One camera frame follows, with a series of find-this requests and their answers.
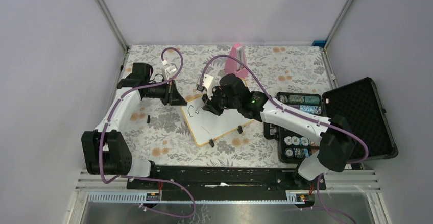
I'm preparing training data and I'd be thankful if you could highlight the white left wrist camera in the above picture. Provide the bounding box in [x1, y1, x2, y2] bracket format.
[161, 64, 178, 80]

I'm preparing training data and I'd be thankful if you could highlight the blue white chip stack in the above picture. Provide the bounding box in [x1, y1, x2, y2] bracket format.
[296, 105, 323, 115]

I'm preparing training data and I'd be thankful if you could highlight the floral table mat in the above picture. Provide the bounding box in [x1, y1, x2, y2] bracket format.
[96, 45, 334, 169]

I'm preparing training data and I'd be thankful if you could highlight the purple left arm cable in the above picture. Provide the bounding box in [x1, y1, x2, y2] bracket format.
[99, 47, 197, 219]

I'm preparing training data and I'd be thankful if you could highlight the blue corner bracket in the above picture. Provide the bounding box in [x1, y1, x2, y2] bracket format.
[312, 40, 327, 48]

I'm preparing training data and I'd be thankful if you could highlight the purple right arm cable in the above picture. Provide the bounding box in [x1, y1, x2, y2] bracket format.
[197, 54, 369, 224]

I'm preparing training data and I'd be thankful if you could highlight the black poker chip case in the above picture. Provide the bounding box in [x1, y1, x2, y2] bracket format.
[263, 77, 399, 164]

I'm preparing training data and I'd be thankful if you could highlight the yellow framed whiteboard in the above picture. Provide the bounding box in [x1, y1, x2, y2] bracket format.
[181, 98, 253, 146]

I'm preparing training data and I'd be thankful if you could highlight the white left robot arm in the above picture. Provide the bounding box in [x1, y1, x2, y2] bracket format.
[81, 63, 187, 189]

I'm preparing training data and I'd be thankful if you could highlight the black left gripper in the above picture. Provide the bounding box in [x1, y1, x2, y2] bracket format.
[144, 77, 187, 106]

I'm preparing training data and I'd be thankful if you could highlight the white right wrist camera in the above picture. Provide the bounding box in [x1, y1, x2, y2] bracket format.
[197, 74, 218, 100]

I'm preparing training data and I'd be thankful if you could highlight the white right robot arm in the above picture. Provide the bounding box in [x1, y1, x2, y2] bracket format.
[197, 74, 354, 189]

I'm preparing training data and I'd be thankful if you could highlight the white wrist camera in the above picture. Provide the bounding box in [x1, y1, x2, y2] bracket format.
[161, 64, 178, 80]
[197, 74, 218, 100]

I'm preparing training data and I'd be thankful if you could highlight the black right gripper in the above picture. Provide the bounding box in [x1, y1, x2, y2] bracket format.
[202, 85, 240, 116]

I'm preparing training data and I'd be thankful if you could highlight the black mounting base plate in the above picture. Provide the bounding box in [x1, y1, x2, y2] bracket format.
[127, 165, 326, 201]

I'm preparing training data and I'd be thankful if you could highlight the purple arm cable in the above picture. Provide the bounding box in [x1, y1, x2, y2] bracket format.
[197, 54, 369, 224]
[99, 47, 197, 219]

